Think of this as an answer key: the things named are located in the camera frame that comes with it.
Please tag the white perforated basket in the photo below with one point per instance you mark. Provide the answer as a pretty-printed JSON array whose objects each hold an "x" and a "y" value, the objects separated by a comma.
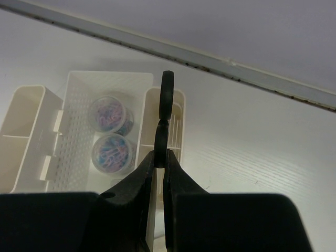
[{"x": 75, "y": 170}]

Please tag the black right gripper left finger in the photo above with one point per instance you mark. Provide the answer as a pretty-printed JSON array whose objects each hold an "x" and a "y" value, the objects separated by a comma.
[{"x": 115, "y": 220}]

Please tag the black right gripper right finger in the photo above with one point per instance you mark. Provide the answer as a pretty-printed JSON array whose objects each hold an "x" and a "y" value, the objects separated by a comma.
[{"x": 196, "y": 220}]

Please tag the paperclip jar near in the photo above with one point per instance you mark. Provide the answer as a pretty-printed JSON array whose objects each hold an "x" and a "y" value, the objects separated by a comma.
[{"x": 114, "y": 154}]

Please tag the cream divided organizer far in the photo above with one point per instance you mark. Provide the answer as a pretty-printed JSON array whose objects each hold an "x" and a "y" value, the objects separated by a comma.
[{"x": 149, "y": 121}]

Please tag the paperclip jar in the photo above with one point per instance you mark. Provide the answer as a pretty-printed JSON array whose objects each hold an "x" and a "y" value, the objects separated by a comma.
[
  {"x": 114, "y": 154},
  {"x": 109, "y": 115}
]

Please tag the cream divided side organizer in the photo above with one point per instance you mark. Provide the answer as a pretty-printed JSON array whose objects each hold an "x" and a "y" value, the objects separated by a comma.
[{"x": 28, "y": 140}]

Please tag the paperclip jar far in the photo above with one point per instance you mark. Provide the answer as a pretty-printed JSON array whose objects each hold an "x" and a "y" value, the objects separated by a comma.
[{"x": 109, "y": 115}]

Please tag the black handled scissors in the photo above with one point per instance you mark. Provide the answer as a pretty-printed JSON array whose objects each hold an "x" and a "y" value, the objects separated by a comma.
[{"x": 161, "y": 152}]

